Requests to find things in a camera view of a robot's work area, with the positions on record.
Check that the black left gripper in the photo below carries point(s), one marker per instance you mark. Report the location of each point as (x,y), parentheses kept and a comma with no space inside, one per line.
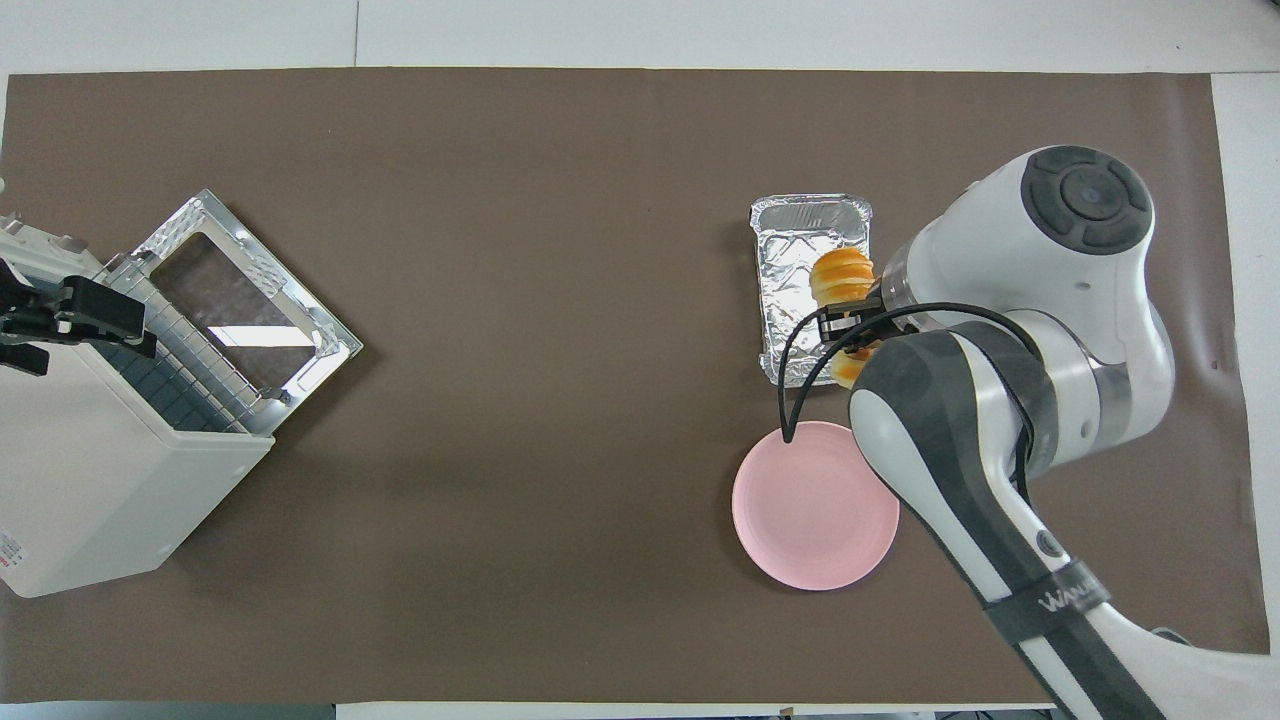
(95,310)

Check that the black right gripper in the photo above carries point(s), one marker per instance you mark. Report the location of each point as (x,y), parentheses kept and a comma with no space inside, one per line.
(860,320)

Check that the aluminium foil baking tray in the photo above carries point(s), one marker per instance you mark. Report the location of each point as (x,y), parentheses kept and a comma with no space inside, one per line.
(790,250)

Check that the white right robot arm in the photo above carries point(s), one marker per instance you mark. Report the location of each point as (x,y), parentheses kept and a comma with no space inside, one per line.
(1060,300)

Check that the cream toaster oven body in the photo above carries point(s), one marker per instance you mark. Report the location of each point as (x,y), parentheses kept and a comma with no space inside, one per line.
(90,480)

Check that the glass toaster oven door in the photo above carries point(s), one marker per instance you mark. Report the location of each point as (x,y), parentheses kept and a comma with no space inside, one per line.
(330,340)

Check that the pink round plate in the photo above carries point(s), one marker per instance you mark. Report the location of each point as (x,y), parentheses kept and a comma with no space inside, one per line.
(810,510)

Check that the brown table mat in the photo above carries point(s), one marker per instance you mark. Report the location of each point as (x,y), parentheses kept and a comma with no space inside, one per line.
(550,250)

